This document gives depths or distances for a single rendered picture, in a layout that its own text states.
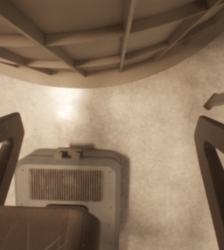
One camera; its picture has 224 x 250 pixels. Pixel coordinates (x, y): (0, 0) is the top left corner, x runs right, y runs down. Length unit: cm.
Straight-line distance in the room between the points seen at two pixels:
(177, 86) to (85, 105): 53
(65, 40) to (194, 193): 120
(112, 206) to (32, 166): 43
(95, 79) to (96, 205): 67
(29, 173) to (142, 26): 88
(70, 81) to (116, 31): 80
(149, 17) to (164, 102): 84
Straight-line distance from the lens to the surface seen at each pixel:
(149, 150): 138
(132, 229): 155
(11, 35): 61
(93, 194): 116
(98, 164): 112
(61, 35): 58
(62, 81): 134
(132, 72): 131
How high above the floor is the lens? 133
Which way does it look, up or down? 83 degrees down
